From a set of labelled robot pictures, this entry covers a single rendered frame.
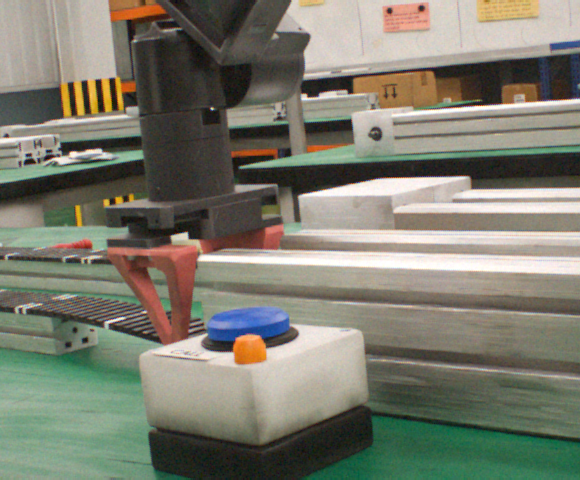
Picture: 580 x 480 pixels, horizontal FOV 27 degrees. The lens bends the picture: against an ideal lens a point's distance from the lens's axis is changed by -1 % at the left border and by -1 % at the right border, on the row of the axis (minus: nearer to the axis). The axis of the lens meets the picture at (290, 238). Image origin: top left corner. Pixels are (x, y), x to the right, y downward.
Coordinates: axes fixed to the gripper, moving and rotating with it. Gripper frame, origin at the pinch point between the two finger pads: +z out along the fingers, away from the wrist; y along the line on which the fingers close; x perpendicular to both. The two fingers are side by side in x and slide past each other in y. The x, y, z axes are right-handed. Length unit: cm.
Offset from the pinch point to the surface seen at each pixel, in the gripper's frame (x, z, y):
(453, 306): -23.1, -3.9, -3.8
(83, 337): 14.8, 1.7, 0.6
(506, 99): 566, 29, 898
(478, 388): -25.0, 0.0, -4.9
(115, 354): 10.1, 2.4, -0.1
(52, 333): 15.6, 1.0, -1.5
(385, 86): 274, -6, 361
